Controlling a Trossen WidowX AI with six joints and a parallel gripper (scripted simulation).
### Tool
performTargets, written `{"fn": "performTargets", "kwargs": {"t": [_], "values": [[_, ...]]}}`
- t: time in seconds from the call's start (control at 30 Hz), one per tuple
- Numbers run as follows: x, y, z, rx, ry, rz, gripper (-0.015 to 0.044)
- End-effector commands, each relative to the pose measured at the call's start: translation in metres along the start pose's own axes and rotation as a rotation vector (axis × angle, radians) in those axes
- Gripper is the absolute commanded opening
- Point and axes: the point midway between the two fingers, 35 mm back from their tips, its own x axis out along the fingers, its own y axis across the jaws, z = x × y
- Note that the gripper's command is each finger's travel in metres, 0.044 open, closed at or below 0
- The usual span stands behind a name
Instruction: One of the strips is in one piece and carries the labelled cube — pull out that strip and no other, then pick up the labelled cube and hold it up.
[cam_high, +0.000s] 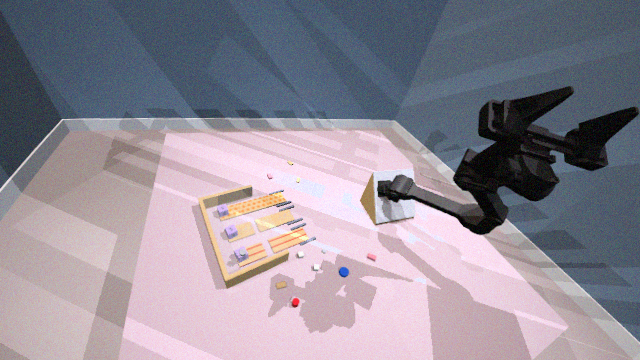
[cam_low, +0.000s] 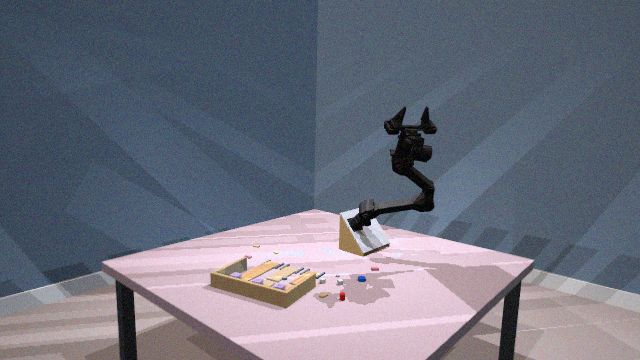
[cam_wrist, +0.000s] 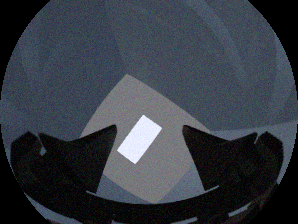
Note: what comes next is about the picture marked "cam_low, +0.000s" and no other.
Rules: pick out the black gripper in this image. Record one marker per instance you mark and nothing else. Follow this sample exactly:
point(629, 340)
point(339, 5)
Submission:
point(394, 125)

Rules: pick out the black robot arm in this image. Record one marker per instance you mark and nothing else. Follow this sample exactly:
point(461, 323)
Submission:
point(402, 164)

